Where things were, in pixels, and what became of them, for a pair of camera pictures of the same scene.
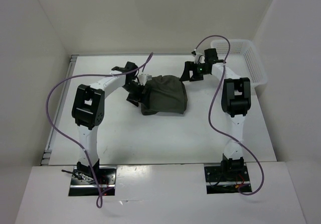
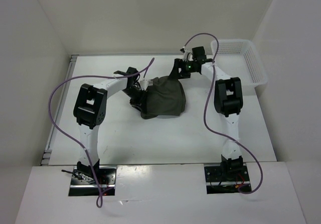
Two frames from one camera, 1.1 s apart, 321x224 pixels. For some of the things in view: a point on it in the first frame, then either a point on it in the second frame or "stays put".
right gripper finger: (196, 77) → (182, 75)
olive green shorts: (167, 94) stays put
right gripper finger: (188, 71) → (178, 63)
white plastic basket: (244, 60) stays put
